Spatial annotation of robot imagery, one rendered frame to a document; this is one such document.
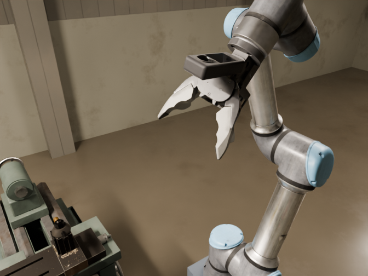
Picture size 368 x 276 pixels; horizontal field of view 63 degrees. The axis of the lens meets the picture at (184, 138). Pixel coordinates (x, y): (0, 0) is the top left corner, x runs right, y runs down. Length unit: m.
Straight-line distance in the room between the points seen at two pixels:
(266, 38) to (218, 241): 0.73
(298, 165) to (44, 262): 1.20
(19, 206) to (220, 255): 1.23
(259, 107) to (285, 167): 0.19
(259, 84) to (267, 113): 0.10
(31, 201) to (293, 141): 1.50
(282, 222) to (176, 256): 1.85
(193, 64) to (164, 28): 3.99
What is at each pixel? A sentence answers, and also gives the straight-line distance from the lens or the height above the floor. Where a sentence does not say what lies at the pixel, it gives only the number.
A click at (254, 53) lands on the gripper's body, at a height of 2.01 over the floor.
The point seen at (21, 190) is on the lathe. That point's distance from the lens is 1.85.
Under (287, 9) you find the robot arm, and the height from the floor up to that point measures 2.08.
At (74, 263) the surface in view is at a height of 1.02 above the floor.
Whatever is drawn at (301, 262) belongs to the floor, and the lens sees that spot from 2.87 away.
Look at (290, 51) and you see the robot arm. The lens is 0.67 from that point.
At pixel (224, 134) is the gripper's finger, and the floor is 1.90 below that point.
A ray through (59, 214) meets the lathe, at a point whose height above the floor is 0.86.
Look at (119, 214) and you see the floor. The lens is 3.13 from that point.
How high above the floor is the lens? 2.15
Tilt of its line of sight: 30 degrees down
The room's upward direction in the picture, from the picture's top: straight up
